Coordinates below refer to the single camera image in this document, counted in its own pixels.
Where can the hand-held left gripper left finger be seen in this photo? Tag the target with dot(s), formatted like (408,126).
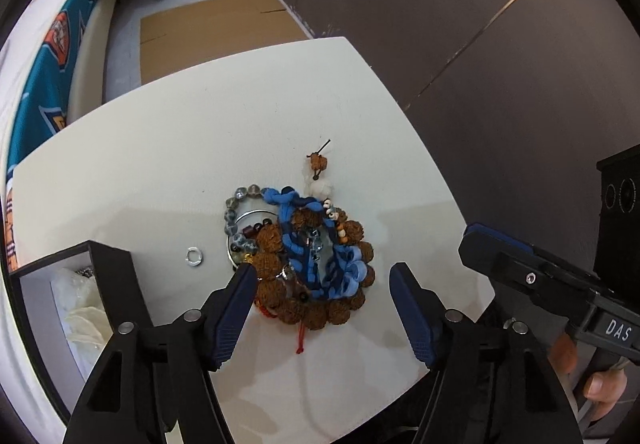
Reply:
(234,319)

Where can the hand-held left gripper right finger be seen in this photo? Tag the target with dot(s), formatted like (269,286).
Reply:
(412,319)

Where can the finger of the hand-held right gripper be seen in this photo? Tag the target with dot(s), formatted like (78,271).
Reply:
(510,271)
(500,241)

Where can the silver bangle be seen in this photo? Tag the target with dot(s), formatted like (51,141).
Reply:
(231,256)

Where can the black jewelry box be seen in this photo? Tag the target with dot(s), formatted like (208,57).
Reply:
(117,274)

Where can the person's right hand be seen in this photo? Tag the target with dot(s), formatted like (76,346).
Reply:
(602,389)

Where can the white bedside table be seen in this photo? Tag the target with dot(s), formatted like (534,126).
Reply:
(150,164)

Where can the flat cardboard sheet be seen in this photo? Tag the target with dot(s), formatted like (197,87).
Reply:
(210,34)

